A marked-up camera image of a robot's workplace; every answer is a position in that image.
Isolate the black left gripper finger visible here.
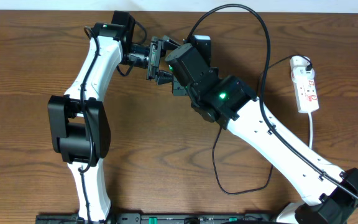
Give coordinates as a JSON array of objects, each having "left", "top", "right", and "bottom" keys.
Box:
[
  {"left": 162, "top": 35, "right": 181, "bottom": 50},
  {"left": 155, "top": 70, "right": 173, "bottom": 85}
]

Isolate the black USB charging cable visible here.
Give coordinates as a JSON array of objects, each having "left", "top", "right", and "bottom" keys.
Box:
[{"left": 211, "top": 54, "right": 313, "bottom": 196}]

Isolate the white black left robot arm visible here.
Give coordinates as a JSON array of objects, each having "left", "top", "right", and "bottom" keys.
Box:
[{"left": 48, "top": 11, "right": 179, "bottom": 223}]

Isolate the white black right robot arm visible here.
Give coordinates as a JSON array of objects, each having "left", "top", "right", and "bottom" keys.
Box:
[{"left": 165, "top": 43, "right": 358, "bottom": 223}]

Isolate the white USB charger plug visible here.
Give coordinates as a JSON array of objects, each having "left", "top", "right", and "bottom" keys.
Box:
[{"left": 290, "top": 55, "right": 315, "bottom": 83}]

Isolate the white power strip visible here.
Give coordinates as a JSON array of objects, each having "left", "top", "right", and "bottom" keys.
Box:
[{"left": 291, "top": 74, "right": 319, "bottom": 114}]

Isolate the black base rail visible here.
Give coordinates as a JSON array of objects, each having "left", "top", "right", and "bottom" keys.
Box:
[{"left": 35, "top": 213, "right": 277, "bottom": 224}]

